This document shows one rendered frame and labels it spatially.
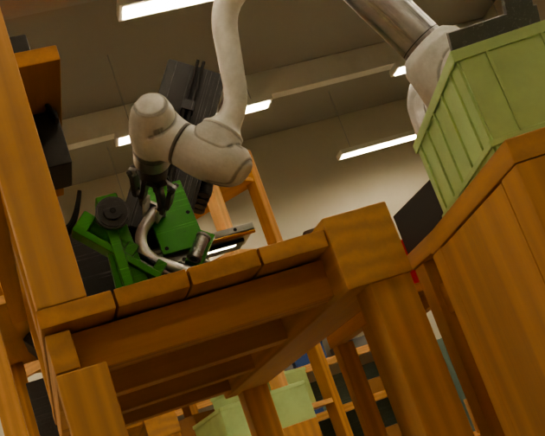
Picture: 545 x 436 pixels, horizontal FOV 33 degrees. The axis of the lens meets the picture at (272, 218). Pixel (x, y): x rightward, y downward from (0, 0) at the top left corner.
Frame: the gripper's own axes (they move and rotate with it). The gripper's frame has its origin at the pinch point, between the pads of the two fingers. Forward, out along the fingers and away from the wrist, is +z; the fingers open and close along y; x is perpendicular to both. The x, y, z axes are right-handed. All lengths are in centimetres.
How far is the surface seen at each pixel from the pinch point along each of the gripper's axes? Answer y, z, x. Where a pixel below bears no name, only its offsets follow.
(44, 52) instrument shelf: 29.6, -38.0, -4.6
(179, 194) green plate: -2.8, 4.1, -10.0
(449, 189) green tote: -65, -69, 14
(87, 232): 2.8, -22.6, 25.3
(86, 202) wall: 324, 788, -440
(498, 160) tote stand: -69, -99, 31
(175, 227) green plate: -6.4, 4.1, -0.2
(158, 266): -14.0, -18.6, 24.2
